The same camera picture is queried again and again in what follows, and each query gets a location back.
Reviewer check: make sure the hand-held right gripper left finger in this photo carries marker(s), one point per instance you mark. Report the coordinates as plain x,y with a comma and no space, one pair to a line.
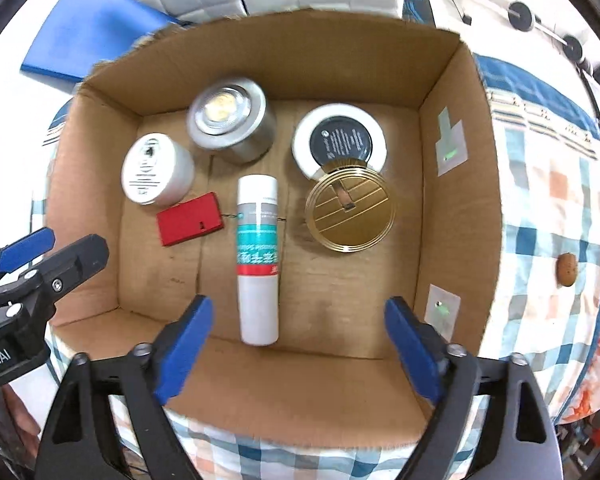
185,350

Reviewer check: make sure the small brown nut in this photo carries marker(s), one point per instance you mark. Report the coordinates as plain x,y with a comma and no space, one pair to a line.
567,270

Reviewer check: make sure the white compact with black lid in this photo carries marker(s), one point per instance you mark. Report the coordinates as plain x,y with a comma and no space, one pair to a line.
340,140

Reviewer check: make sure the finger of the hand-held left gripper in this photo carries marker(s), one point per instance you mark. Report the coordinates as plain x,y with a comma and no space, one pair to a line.
70,267
25,251

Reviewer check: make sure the blue foam mat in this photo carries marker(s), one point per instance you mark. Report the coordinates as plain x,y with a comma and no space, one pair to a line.
95,35

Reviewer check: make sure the round silver tin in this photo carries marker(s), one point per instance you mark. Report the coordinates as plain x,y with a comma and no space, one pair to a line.
225,110

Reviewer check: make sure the white jar with label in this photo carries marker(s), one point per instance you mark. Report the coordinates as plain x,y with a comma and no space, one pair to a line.
155,170

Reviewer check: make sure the short barbell with black plates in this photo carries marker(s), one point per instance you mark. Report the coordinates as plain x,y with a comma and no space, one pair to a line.
520,14

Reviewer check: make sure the small red box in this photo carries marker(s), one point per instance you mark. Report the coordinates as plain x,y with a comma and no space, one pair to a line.
187,220

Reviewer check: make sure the cardboard box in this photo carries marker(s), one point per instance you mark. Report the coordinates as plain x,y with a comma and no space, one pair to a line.
330,285

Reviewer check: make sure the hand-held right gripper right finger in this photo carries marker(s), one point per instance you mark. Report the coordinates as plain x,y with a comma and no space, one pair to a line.
410,350

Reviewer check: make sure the white tube with teal label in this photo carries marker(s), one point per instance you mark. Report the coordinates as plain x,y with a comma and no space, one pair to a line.
257,260

